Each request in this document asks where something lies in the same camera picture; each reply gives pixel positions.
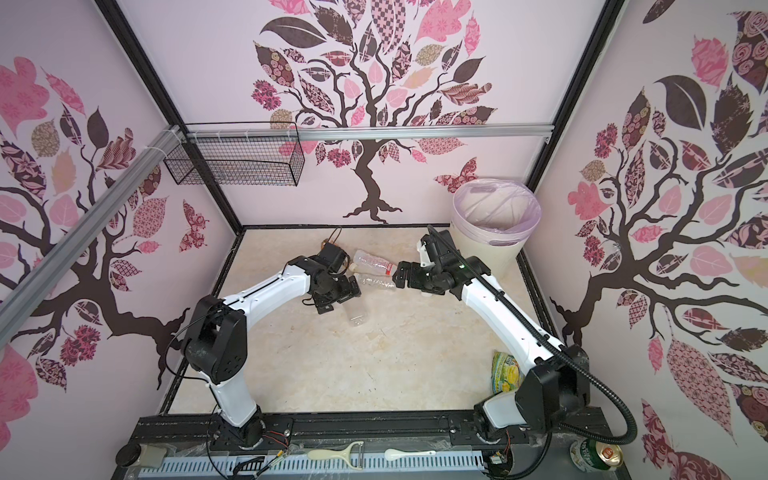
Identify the clear rectangular green label bottle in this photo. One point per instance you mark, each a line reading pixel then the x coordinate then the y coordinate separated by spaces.
pixel 356 311

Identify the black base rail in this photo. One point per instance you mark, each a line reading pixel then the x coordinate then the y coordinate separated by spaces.
pixel 305 430

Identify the white slotted cable duct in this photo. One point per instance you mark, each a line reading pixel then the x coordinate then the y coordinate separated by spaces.
pixel 300 465

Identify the clear white cap bottle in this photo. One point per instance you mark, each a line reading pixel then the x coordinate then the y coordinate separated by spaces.
pixel 375 281

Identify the cream vegetable peeler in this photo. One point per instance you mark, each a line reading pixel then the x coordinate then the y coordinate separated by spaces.
pixel 352 455

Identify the aluminium frame bar left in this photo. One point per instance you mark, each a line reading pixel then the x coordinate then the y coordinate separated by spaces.
pixel 19 305

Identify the green beverage can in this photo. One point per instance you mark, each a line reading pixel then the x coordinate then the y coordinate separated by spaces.
pixel 591 456

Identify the aluminium frame bar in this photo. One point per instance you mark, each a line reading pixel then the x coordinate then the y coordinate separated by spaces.
pixel 19 305
pixel 375 133

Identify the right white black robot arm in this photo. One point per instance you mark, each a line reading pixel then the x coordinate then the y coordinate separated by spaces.
pixel 554 386

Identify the cream trash bin purple liner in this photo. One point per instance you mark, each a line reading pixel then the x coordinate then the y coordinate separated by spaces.
pixel 491 219

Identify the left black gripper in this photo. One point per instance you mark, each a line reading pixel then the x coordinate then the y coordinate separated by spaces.
pixel 347 292

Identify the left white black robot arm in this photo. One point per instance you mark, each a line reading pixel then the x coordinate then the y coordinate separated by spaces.
pixel 216 343

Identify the white plastic spoon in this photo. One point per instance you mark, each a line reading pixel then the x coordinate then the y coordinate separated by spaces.
pixel 393 455

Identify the clear bottle red cap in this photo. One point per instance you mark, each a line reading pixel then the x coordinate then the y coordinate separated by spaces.
pixel 371 264

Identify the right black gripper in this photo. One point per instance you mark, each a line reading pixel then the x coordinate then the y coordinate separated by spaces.
pixel 414 270

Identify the black wire wall basket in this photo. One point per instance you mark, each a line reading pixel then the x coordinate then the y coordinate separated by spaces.
pixel 260 153

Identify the green snack packet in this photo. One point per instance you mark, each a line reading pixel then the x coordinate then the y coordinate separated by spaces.
pixel 506 375

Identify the aluminium frame bar back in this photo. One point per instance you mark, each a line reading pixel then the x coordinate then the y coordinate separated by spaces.
pixel 375 133

